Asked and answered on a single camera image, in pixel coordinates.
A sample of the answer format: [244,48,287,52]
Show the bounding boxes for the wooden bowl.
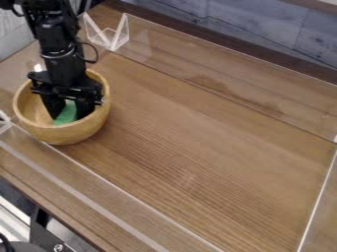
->
[12,69,112,145]

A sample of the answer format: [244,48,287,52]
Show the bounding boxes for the black metal table leg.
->
[29,208,89,252]

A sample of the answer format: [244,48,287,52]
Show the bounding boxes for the black cable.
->
[73,40,100,64]

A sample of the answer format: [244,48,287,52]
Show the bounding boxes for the clear acrylic corner bracket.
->
[82,13,128,51]

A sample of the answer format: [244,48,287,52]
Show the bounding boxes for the small white tag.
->
[34,64,42,72]

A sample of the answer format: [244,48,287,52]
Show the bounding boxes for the green rectangular stick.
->
[52,100,77,125]

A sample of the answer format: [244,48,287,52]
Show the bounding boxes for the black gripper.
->
[28,45,104,119]

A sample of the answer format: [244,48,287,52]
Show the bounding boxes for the clear acrylic right wall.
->
[295,157,337,252]

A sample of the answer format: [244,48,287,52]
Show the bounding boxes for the clear acrylic front wall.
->
[0,123,224,252]

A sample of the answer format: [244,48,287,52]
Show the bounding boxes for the clear acrylic wall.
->
[295,157,337,252]
[0,123,224,252]

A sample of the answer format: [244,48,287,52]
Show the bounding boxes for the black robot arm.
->
[0,0,104,119]

